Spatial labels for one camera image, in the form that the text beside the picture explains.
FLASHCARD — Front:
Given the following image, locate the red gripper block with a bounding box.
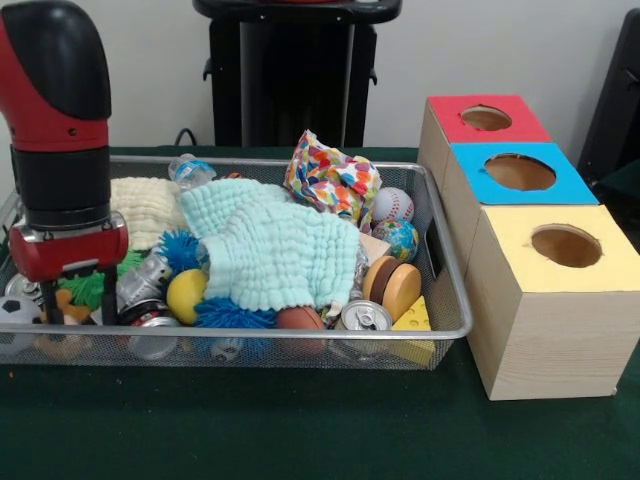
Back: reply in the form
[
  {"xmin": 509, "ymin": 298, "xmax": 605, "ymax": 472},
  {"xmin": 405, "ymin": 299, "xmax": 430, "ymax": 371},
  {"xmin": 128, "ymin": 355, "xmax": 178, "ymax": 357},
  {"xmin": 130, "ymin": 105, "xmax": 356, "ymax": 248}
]
[{"xmin": 8, "ymin": 212, "xmax": 130, "ymax": 327}]

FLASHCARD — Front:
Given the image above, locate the brown bear plush toy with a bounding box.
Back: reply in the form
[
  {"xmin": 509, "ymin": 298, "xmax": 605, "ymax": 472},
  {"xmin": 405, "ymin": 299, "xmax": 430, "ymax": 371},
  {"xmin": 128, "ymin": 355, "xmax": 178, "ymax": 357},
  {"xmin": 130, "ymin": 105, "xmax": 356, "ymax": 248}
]
[{"xmin": 37, "ymin": 288, "xmax": 100, "ymax": 326}]

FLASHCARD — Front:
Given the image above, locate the mint green waffle cloth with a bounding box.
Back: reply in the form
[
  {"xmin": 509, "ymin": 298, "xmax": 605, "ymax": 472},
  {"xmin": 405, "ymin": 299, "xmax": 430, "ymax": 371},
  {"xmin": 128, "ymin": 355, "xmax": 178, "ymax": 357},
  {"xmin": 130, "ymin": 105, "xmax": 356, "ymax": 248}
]
[{"xmin": 179, "ymin": 178, "xmax": 362, "ymax": 311}]

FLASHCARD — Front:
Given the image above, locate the multicoloured dotted cloth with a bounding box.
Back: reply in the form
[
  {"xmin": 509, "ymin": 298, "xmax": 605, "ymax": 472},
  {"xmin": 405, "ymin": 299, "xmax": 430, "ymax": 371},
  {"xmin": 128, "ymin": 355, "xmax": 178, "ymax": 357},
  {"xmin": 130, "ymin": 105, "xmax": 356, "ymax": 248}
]
[{"xmin": 283, "ymin": 128, "xmax": 384, "ymax": 234}]

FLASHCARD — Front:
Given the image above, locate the shallow clear mesh bin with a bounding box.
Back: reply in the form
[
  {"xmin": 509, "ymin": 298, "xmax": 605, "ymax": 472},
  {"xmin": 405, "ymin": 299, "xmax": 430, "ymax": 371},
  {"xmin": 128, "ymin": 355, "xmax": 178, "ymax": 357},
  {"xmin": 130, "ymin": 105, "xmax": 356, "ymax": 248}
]
[{"xmin": 0, "ymin": 153, "xmax": 475, "ymax": 372}]

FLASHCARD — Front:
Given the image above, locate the wooden box with three holes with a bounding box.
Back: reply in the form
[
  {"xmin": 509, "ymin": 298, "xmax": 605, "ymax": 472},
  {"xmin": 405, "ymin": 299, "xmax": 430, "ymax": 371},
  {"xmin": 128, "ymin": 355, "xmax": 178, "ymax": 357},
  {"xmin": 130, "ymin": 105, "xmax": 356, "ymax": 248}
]
[{"xmin": 417, "ymin": 94, "xmax": 627, "ymax": 401}]

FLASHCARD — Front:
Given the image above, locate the green spiky toy with eyes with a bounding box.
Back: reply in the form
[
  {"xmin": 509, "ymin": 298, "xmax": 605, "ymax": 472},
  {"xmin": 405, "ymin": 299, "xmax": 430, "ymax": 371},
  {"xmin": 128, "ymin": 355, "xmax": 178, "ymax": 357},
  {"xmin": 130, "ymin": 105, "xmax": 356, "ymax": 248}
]
[{"xmin": 57, "ymin": 248, "xmax": 151, "ymax": 306}]

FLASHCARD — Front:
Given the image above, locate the small soccer ball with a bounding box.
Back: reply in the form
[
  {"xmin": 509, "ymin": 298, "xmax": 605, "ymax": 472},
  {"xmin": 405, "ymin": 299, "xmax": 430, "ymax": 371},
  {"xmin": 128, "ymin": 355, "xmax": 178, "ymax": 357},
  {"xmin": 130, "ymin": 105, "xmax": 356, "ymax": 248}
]
[{"xmin": 0, "ymin": 295, "xmax": 44, "ymax": 354}]

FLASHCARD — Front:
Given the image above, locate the cream waffle cloth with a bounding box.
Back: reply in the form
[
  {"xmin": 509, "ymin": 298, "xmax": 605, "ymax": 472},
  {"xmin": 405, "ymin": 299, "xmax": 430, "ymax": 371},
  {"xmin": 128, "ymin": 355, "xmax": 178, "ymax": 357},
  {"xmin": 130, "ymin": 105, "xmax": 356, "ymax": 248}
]
[{"xmin": 109, "ymin": 177, "xmax": 189, "ymax": 250}]

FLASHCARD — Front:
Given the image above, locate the blue spiky ball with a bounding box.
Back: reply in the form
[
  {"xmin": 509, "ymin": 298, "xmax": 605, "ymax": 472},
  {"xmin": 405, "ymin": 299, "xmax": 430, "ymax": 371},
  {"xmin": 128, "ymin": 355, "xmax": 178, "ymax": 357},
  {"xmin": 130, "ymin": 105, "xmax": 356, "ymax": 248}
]
[{"xmin": 193, "ymin": 298, "xmax": 279, "ymax": 330}]

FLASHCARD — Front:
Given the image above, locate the dark green tablecloth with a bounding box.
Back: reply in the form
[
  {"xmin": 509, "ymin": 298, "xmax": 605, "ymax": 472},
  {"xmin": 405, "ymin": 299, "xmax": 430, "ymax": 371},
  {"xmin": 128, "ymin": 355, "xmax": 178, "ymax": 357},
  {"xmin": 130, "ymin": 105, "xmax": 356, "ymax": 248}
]
[{"xmin": 0, "ymin": 144, "xmax": 640, "ymax": 480}]

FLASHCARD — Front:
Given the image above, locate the silver drink can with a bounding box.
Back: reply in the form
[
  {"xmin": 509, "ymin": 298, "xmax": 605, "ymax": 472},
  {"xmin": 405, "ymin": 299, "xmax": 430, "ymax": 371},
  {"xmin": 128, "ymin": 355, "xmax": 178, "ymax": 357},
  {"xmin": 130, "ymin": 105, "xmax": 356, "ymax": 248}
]
[{"xmin": 339, "ymin": 298, "xmax": 395, "ymax": 332}]

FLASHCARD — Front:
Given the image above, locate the wooden burger toy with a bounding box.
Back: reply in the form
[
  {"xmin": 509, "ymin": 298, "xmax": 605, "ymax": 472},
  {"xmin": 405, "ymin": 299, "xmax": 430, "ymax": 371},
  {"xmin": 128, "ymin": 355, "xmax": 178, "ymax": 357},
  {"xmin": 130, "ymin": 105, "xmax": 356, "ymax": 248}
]
[{"xmin": 362, "ymin": 254, "xmax": 424, "ymax": 322}]

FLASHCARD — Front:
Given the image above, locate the globe print ball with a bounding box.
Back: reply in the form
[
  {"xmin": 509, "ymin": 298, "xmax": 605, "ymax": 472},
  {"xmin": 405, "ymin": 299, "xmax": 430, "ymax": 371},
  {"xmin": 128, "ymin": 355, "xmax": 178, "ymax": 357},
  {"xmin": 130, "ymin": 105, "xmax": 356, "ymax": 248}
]
[{"xmin": 372, "ymin": 216, "xmax": 421, "ymax": 264}]

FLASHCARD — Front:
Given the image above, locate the yellow cheese wedge toy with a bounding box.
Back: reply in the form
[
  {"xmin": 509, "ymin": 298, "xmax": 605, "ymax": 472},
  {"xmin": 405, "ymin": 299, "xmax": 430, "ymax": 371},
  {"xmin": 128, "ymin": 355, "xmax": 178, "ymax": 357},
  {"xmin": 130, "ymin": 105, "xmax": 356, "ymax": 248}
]
[{"xmin": 390, "ymin": 294, "xmax": 435, "ymax": 369}]

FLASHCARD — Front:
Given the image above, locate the black stand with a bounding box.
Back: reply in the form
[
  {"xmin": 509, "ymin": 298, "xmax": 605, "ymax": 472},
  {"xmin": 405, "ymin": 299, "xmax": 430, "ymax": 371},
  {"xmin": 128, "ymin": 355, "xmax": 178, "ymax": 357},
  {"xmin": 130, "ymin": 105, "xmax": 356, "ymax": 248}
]
[{"xmin": 577, "ymin": 8, "xmax": 640, "ymax": 187}]

